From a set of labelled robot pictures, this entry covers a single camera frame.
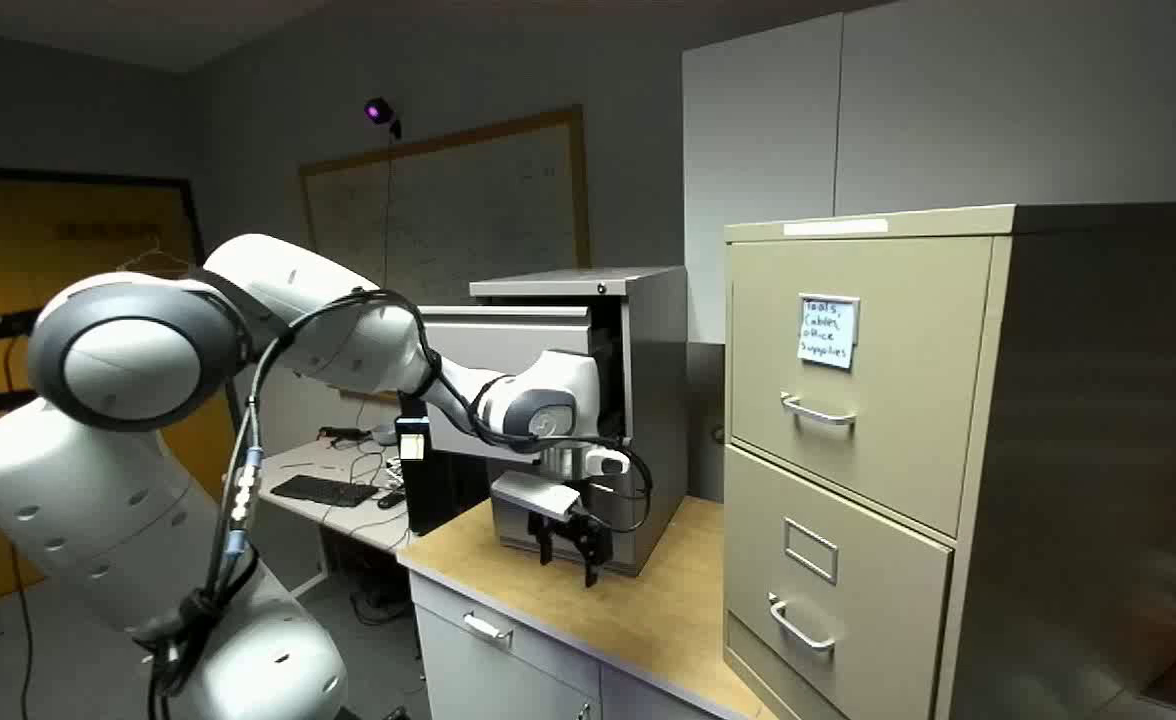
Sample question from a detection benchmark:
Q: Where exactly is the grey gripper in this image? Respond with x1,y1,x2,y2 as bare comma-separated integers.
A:
489,469,616,593

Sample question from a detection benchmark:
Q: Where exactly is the grey metal cabinet drawer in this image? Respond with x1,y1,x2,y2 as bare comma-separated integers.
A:
415,299,607,469

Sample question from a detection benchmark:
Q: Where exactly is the beige drawer with empty holder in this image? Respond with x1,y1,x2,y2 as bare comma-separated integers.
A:
719,445,961,720

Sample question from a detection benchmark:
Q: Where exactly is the beige drawer with paper label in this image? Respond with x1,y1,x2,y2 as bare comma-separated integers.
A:
723,238,996,540

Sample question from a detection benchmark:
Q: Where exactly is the wooden top white cabinet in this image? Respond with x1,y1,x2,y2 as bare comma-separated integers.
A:
395,491,781,720

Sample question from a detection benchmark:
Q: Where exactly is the black computer tower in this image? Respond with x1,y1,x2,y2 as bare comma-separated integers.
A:
390,395,495,537

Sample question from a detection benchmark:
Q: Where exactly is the grey metal filing cabinet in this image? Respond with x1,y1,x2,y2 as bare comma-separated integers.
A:
465,264,693,582

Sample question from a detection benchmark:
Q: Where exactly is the grey office desk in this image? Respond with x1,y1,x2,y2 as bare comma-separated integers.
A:
247,438,420,557

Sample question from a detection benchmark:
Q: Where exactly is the black keyboard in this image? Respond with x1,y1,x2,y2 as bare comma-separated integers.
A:
269,474,383,513

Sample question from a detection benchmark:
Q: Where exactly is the white handwritten paper label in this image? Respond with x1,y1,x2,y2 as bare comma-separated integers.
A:
797,294,863,376

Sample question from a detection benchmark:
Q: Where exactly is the wood framed whiteboard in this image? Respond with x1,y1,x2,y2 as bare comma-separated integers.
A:
296,104,591,324

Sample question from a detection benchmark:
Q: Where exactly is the beige metal filing cabinet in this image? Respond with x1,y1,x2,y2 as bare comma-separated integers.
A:
719,201,1176,720

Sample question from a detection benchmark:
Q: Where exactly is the small silver cabinet handle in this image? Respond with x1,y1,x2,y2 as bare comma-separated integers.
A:
460,607,517,651

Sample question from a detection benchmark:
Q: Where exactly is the metal label holder frame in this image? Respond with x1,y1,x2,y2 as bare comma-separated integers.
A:
781,516,845,587

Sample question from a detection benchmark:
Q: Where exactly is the silver drawer handle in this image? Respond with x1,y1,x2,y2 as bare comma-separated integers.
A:
763,593,838,655
775,389,861,438

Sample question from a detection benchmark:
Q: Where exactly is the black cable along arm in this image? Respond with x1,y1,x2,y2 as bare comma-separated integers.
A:
145,284,435,720

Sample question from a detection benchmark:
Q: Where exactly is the wall camera with purple light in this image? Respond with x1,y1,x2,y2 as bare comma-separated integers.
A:
361,94,409,143

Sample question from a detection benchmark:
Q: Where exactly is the white wall cabinet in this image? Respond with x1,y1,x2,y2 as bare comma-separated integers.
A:
678,0,1176,350

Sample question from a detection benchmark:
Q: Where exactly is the yellow board with black frame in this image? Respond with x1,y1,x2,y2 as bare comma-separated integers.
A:
0,163,240,618

